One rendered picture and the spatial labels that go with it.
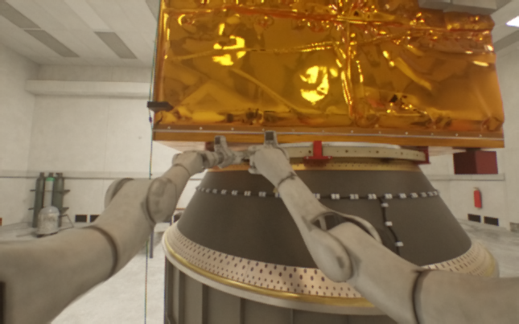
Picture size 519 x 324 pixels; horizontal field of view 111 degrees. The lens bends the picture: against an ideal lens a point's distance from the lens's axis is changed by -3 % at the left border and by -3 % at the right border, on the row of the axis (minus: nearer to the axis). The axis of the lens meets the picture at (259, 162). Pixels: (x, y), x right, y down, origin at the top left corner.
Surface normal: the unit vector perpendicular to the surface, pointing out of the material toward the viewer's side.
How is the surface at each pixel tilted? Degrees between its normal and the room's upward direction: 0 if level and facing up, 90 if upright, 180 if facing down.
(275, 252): 62
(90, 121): 90
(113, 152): 90
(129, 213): 42
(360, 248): 32
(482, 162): 90
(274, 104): 89
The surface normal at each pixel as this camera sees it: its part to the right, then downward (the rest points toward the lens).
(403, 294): -0.92, -0.37
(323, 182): -0.10, -0.54
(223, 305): -0.48, -0.07
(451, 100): 0.05, -0.07
